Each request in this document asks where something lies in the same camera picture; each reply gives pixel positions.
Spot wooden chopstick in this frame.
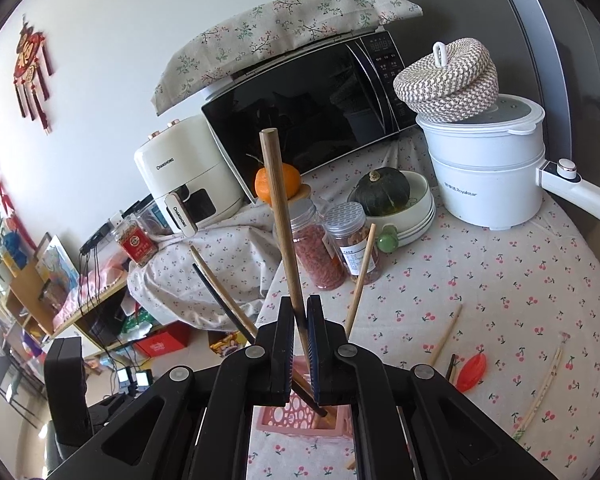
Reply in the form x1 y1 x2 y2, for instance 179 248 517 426
428 304 464 366
260 128 310 362
189 245 337 427
344 223 377 337

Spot dark green pumpkin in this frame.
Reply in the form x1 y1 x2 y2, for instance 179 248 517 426
348 167 411 217

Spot floral cloth cover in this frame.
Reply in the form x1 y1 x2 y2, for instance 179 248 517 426
151 0 422 115

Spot red chinese knot decoration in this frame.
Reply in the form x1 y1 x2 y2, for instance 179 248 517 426
12 16 54 134

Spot red plastic spoon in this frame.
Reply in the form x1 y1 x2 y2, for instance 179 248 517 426
455 353 486 392

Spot black microwave oven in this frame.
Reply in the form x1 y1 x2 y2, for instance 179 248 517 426
202 30 415 200

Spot pink perforated utensil basket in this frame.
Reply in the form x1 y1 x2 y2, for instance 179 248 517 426
256 392 353 438

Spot white electric pot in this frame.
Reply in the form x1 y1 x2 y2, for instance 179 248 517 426
416 94 600 231

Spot yellow cardboard box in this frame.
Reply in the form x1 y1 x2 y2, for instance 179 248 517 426
208 330 248 359

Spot white stacked bowls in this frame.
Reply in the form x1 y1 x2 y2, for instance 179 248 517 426
366 169 436 249

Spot disposable chopsticks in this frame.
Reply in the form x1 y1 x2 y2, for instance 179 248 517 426
512 332 570 442

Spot black chopstick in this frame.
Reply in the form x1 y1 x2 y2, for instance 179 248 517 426
193 263 332 417

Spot jar of red goji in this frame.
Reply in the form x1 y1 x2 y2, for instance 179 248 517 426
289 198 346 290

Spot cream air fryer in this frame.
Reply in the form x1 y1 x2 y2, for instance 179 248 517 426
134 115 244 234

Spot green small jar lid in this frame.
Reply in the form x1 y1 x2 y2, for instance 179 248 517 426
376 224 399 254

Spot grey refrigerator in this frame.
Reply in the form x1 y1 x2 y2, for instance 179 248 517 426
389 0 600 182

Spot jar of dried snacks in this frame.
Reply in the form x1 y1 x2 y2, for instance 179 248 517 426
324 202 370 282

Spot orange tangerine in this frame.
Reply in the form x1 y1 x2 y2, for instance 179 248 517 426
253 161 302 201

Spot woven lidded basket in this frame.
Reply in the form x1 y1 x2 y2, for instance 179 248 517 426
392 38 498 124

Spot black lid blue jar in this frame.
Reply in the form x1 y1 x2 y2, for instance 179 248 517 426
131 195 173 236

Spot red label nut jar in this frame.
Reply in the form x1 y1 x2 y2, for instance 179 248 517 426
114 216 158 266

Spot wooden shelf unit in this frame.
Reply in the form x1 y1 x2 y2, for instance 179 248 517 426
0 247 128 341

